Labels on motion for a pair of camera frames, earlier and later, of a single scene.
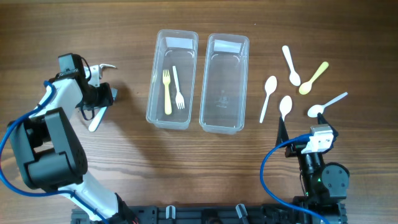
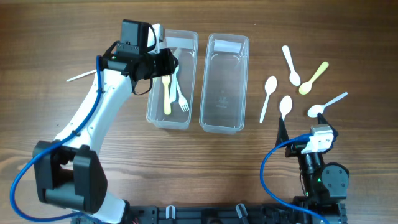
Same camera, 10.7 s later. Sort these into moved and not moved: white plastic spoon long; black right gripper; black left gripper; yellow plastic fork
Moved: black left gripper
Not moved: yellow plastic fork; white plastic spoon long; black right gripper
